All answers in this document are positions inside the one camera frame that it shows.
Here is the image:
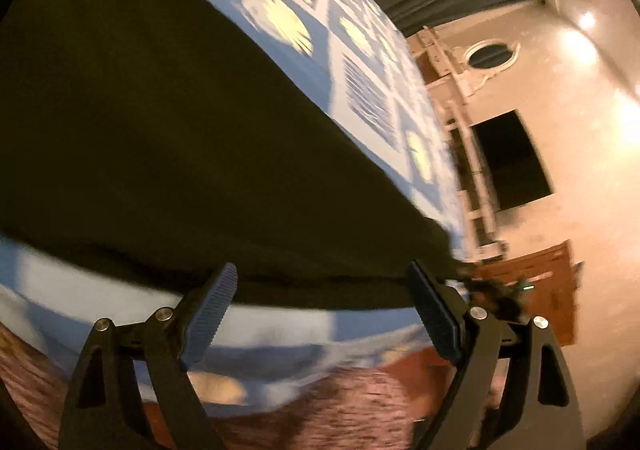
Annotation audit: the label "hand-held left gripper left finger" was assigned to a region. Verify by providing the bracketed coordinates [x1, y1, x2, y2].
[59, 262, 239, 450]

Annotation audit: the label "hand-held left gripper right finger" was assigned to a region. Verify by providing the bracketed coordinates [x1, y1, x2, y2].
[406, 260, 587, 450]

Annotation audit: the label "dark pants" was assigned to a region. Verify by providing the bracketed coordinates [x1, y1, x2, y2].
[0, 0, 463, 311]

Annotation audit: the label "brown wooden cabinet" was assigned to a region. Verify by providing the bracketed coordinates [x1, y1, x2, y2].
[475, 240, 583, 347]

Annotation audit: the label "reddish patterned rug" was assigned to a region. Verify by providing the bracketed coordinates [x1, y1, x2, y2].
[0, 320, 441, 450]

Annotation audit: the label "blue printed bedsheet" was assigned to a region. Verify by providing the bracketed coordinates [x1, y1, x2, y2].
[0, 0, 476, 413]

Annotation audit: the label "white wooden bed frame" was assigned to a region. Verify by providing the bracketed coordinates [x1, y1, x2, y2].
[407, 24, 521, 261]

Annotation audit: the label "black wall screen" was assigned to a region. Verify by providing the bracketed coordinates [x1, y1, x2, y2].
[471, 108, 554, 213]

